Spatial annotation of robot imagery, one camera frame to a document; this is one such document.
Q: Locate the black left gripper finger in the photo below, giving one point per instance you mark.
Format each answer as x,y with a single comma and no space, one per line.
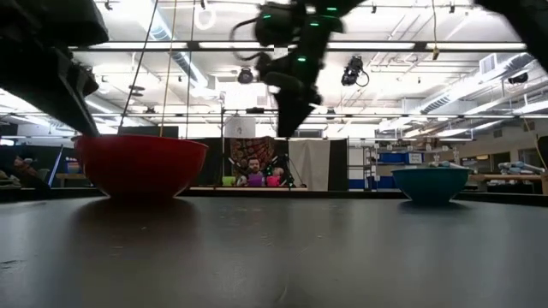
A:
68,98

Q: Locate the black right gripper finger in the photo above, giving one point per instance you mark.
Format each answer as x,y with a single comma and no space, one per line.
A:
305,113
286,117

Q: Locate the large red bowl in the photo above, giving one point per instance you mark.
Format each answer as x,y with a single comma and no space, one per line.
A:
141,167

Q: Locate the teal bowl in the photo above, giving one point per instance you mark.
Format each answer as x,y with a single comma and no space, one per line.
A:
430,184

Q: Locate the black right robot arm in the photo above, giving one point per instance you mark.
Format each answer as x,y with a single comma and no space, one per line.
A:
314,30

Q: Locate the blue-white background robot arm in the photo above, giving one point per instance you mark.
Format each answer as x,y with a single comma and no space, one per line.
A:
520,167
445,164

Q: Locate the white shelf rack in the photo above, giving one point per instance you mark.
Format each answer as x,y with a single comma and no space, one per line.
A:
361,169

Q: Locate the patterned tapestry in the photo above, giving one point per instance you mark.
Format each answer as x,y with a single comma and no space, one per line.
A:
252,147

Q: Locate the white paper sign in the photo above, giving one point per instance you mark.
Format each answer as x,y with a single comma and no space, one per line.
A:
240,127

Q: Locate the beige curtain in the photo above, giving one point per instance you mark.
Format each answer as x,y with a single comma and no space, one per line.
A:
310,164

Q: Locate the seated person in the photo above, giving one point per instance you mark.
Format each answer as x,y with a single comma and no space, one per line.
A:
253,169

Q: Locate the black curtain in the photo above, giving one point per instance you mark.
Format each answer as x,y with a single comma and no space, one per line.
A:
214,162
338,164

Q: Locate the pink cup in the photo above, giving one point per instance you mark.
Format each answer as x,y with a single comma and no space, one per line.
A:
272,181

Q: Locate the blue storage box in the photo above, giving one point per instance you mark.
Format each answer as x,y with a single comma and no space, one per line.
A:
73,167

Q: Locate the purple cup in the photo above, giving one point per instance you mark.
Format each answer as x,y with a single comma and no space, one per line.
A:
255,179

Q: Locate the open laptop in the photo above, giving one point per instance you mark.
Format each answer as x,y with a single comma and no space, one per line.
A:
55,169

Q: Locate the person with cap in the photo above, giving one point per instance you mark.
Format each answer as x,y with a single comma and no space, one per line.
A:
23,167

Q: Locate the green cup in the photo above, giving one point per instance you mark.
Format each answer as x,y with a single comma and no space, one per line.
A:
228,181

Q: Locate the black monitor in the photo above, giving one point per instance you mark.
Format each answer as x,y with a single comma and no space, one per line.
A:
147,132

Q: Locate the low blue storage bins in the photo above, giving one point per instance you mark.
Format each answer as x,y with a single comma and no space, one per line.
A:
372,183

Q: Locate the blue storage bins with label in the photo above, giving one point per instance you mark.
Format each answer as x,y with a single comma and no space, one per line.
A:
394,158

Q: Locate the wooden background table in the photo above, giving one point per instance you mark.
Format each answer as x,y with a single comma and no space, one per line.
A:
509,176

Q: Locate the round black ceiling camera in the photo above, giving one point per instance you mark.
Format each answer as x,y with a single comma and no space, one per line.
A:
245,76

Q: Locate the black background frame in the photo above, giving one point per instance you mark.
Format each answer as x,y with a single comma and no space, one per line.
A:
222,145

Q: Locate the aluminium frame beam with lights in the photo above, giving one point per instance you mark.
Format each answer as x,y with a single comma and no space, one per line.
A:
377,46

